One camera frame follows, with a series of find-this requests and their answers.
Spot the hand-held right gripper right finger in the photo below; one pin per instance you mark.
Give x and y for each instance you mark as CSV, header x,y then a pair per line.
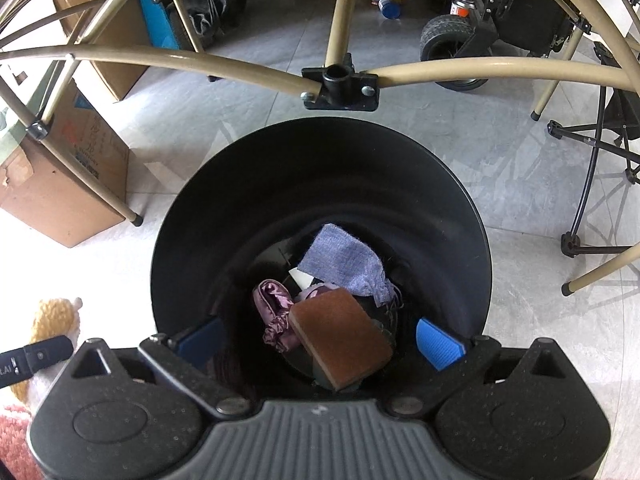
x,y
440,342

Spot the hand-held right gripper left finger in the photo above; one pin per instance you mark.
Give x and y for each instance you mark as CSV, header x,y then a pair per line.
x,y
202,342

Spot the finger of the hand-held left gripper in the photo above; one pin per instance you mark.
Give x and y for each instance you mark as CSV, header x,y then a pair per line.
x,y
45,352

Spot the yellow plush toy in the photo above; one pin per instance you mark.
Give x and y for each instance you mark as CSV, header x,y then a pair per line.
x,y
55,315

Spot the pink satin scrunchie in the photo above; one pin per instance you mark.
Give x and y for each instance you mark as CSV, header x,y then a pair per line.
x,y
275,305

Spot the brown sponge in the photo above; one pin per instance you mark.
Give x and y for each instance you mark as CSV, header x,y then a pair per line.
x,y
340,335

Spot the black round bin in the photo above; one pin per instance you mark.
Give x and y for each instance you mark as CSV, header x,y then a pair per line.
x,y
250,185

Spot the pink fluffy fabric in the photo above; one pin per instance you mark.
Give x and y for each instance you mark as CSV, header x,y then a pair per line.
x,y
15,440

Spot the cardboard box with liner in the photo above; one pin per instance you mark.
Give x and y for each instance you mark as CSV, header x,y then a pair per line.
x,y
65,195

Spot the black folding chair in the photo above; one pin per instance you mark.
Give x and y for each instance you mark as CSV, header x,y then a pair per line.
x,y
620,120

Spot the blue box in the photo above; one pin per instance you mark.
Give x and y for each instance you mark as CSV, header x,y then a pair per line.
x,y
160,25

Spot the open cardboard box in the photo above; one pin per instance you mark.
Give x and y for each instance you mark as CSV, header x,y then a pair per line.
x,y
115,25

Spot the red gas canister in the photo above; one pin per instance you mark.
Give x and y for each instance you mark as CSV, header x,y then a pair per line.
x,y
462,7

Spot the colourful toy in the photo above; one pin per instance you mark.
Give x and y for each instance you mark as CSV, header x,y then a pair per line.
x,y
390,5

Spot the khaki folding table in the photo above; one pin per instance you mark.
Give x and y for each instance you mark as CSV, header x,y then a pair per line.
x,y
345,10

